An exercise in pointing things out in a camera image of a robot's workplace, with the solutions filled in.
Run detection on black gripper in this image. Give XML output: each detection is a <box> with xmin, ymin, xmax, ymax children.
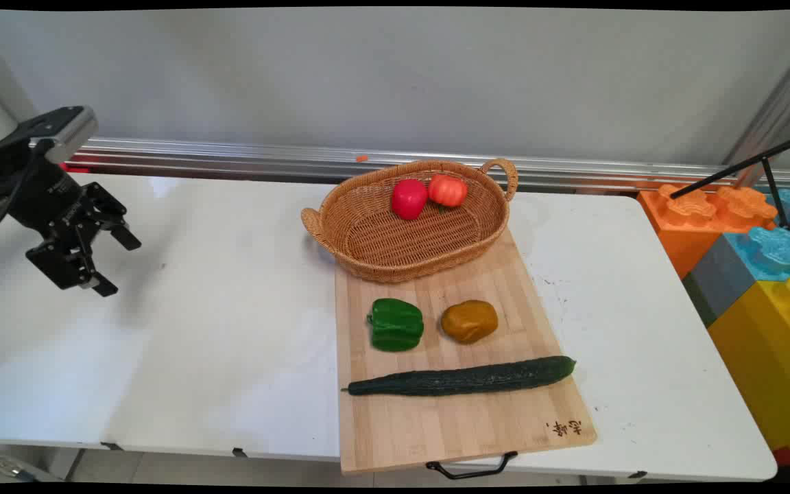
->
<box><xmin>0</xmin><ymin>141</ymin><xmax>142</xmax><ymax>297</ymax></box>

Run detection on dark green cucumber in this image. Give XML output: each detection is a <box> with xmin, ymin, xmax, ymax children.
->
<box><xmin>342</xmin><ymin>355</ymin><xmax>577</xmax><ymax>397</ymax></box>

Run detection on green bell pepper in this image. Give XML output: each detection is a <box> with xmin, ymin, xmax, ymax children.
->
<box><xmin>366</xmin><ymin>298</ymin><xmax>425</xmax><ymax>353</ymax></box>

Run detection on woven wicker basket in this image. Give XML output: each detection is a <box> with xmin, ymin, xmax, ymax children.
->
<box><xmin>300</xmin><ymin>158</ymin><xmax>519</xmax><ymax>284</ymax></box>

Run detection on red bell pepper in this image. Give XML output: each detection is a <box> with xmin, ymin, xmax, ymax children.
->
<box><xmin>391</xmin><ymin>179</ymin><xmax>429</xmax><ymax>221</ymax></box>

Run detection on orange-red tomato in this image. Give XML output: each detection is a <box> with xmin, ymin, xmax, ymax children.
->
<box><xmin>428</xmin><ymin>174</ymin><xmax>468</xmax><ymax>209</ymax></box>

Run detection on brown potato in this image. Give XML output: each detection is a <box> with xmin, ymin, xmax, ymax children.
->
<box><xmin>440</xmin><ymin>300</ymin><xmax>499</xmax><ymax>344</ymax></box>

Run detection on bamboo cutting board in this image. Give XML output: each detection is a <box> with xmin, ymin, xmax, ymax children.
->
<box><xmin>334</xmin><ymin>226</ymin><xmax>598</xmax><ymax>480</ymax></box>

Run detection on orange giant building block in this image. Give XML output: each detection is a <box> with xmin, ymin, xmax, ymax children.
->
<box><xmin>637</xmin><ymin>183</ymin><xmax>778</xmax><ymax>279</ymax></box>

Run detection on grey giant building block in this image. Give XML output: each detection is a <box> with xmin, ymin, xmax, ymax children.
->
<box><xmin>682</xmin><ymin>235</ymin><xmax>756</xmax><ymax>327</ymax></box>

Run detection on black tripod legs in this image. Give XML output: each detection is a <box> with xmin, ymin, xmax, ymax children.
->
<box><xmin>669</xmin><ymin>130</ymin><xmax>790</xmax><ymax>239</ymax></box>

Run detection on blue giant building block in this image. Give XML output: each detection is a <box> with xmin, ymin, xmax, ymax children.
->
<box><xmin>723</xmin><ymin>187</ymin><xmax>790</xmax><ymax>282</ymax></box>

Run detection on yellow giant building block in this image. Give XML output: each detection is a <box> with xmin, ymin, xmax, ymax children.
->
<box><xmin>708</xmin><ymin>276</ymin><xmax>790</xmax><ymax>474</ymax></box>

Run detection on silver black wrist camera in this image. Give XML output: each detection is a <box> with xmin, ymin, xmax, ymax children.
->
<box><xmin>14</xmin><ymin>106</ymin><xmax>99</xmax><ymax>164</ymax></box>

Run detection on aluminium rail along wall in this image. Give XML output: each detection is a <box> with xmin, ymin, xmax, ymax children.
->
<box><xmin>59</xmin><ymin>137</ymin><xmax>790</xmax><ymax>193</ymax></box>

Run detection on aluminium frame post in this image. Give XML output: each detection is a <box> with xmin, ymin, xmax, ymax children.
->
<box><xmin>723</xmin><ymin>34</ymin><xmax>790</xmax><ymax>187</ymax></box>

